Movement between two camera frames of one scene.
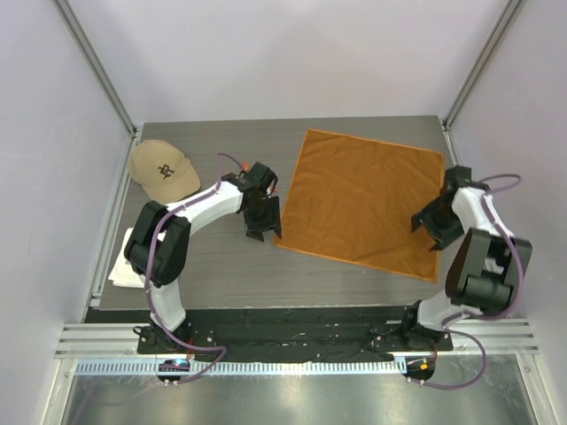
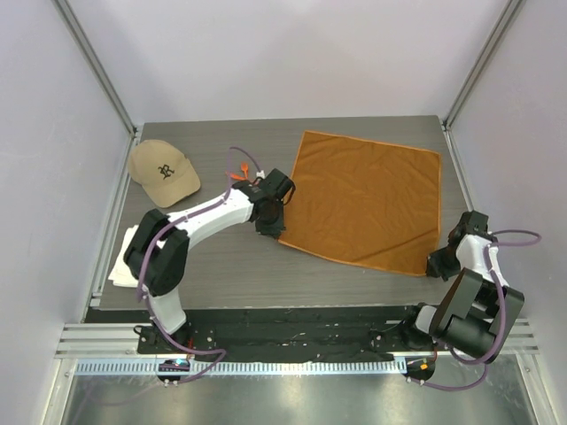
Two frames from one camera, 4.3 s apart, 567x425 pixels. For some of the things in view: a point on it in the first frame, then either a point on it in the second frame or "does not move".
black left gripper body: (264, 215) does not move
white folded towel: (123, 274) does not move
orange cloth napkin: (354, 199) does not move
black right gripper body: (442, 222) -> (444, 263)
